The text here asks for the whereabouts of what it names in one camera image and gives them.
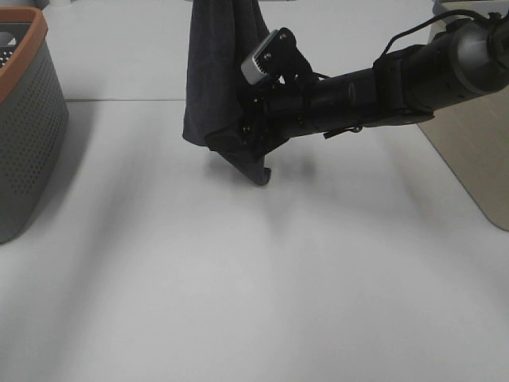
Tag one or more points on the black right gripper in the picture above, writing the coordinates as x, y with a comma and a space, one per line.
254, 135

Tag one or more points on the dark grey towel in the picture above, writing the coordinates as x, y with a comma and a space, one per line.
221, 35

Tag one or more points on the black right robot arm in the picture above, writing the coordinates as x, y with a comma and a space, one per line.
469, 59

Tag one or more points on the beige basket with grey rim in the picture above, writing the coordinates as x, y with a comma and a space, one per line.
472, 139

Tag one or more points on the grey perforated basket orange rim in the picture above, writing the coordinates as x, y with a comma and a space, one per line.
34, 117

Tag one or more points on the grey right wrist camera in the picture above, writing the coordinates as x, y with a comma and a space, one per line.
268, 58

